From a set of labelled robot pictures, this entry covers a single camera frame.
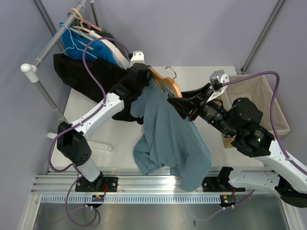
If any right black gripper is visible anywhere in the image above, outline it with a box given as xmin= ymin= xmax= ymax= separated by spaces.
xmin=167 ymin=83 xmax=237 ymax=138

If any brown wooden hanger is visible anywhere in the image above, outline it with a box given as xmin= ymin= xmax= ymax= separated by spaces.
xmin=148 ymin=66 xmax=182 ymax=98

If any grey-blue t shirt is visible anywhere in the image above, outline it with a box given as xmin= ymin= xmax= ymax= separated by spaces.
xmin=130 ymin=80 xmax=212 ymax=192

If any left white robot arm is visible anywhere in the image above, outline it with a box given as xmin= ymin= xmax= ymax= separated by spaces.
xmin=57 ymin=63 xmax=150 ymax=191

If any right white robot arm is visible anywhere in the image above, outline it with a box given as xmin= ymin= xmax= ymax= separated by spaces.
xmin=167 ymin=84 xmax=307 ymax=208

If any white t shirt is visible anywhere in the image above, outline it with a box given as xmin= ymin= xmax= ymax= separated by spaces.
xmin=90 ymin=37 xmax=130 ymax=69

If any black t shirt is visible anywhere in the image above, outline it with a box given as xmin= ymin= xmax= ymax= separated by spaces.
xmin=53 ymin=54 xmax=143 ymax=125

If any dark grey t shirt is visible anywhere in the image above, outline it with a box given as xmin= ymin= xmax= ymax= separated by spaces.
xmin=97 ymin=28 xmax=129 ymax=60

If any bright blue t shirt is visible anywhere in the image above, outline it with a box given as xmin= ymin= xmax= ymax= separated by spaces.
xmin=59 ymin=23 xmax=120 ymax=67

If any pink hanger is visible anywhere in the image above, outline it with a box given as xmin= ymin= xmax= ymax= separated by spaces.
xmin=77 ymin=16 xmax=102 ymax=32

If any wicker laundry basket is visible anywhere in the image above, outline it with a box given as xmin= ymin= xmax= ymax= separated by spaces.
xmin=220 ymin=75 xmax=290 ymax=137

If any metal clothes rack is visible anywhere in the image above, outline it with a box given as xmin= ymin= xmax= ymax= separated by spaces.
xmin=20 ymin=0 xmax=113 ymax=152

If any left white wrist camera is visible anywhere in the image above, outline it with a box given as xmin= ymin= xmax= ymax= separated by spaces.
xmin=130 ymin=51 xmax=145 ymax=67

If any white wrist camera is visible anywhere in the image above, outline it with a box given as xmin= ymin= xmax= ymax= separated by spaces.
xmin=207 ymin=70 xmax=229 ymax=102
xmin=130 ymin=51 xmax=145 ymax=67

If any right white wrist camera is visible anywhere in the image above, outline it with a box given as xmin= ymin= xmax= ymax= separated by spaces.
xmin=207 ymin=70 xmax=229 ymax=102

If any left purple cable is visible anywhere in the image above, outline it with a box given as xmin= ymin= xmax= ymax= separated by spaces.
xmin=48 ymin=37 xmax=131 ymax=173

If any purple cable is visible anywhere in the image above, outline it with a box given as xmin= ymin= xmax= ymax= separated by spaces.
xmin=222 ymin=70 xmax=307 ymax=177
xmin=48 ymin=37 xmax=131 ymax=173

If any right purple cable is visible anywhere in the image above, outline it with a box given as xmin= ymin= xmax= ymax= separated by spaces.
xmin=222 ymin=70 xmax=307 ymax=177

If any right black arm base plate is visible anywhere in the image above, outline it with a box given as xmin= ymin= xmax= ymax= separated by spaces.
xmin=201 ymin=176 xmax=246 ymax=192

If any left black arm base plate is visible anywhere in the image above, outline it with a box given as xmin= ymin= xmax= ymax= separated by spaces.
xmin=75 ymin=176 xmax=118 ymax=193

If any aluminium mounting rail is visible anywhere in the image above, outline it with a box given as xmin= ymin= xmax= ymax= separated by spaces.
xmin=31 ymin=167 xmax=281 ymax=194

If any white slotted cable duct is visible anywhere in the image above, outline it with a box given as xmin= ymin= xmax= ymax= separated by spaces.
xmin=41 ymin=194 xmax=221 ymax=204

